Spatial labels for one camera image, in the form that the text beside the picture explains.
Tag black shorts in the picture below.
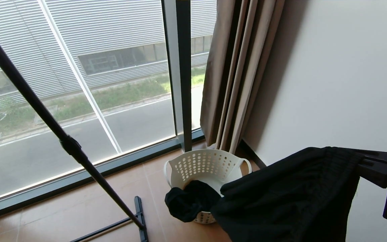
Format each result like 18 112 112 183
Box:
210 147 365 242

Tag black short-sleeved shirt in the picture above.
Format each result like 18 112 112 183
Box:
165 180 221 223

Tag black clothes rack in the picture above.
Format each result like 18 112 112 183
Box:
0 13 149 242

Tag white laundry basket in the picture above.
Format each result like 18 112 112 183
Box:
163 149 252 225

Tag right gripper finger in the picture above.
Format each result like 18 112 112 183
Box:
356 150 387 167
357 162 387 189

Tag beige curtain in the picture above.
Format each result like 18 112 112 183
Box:
200 0 286 155

